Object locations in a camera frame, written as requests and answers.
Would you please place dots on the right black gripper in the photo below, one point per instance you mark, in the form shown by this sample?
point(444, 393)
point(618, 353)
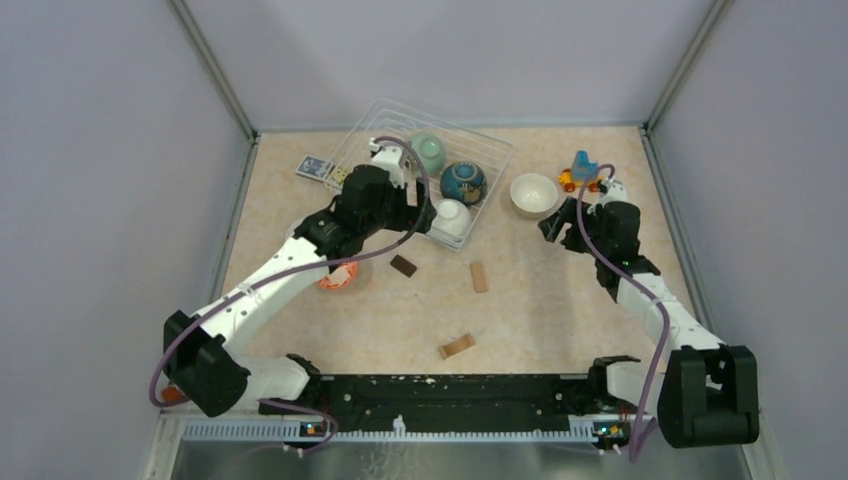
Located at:
point(566, 214)

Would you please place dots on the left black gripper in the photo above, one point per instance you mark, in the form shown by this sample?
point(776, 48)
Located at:
point(409, 216)

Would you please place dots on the beige ceramic bowl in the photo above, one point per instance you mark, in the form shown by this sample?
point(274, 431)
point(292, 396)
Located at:
point(533, 195)

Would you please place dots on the light green ceramic bowl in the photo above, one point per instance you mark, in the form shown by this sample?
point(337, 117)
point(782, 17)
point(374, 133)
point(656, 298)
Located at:
point(431, 151)

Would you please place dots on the orange patterned white bowl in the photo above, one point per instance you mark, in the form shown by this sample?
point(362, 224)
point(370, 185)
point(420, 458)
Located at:
point(341, 277)

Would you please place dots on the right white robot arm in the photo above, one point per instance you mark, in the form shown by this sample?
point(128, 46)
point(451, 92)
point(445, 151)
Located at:
point(708, 394)

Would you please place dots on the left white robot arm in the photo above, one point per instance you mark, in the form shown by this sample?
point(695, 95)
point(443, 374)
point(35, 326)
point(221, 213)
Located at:
point(201, 351)

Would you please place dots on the white ceramic bowl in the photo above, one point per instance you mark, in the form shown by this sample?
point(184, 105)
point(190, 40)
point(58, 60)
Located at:
point(452, 219)

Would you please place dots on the dark teal patterned bowl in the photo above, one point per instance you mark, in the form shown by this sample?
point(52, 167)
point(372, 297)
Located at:
point(465, 182)

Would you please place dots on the dark brown block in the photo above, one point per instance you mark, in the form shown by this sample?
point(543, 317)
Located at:
point(403, 266)

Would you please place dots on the blue yellow toy train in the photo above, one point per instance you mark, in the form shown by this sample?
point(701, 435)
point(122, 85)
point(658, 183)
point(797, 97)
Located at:
point(582, 172)

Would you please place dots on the light wooden block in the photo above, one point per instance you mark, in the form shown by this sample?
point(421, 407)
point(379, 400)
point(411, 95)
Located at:
point(479, 279)

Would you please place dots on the small yellow patterned tile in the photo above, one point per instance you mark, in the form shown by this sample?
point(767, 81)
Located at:
point(338, 176)

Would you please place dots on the notched wooden block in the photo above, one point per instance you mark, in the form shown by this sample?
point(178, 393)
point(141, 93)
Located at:
point(456, 346)

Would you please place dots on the small orange block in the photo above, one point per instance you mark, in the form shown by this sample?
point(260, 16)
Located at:
point(171, 395)

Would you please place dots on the white wire dish rack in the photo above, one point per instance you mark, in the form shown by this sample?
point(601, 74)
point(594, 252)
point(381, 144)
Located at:
point(387, 117)

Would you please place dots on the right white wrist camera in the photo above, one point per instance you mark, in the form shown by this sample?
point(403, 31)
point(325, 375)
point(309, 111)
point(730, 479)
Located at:
point(612, 190)

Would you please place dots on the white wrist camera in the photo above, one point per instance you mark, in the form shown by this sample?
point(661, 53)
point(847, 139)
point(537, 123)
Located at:
point(612, 190)
point(391, 157)

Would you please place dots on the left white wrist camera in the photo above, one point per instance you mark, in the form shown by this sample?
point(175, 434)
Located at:
point(391, 157)

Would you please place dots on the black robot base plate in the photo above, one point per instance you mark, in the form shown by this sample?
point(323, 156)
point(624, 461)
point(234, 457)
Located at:
point(469, 403)

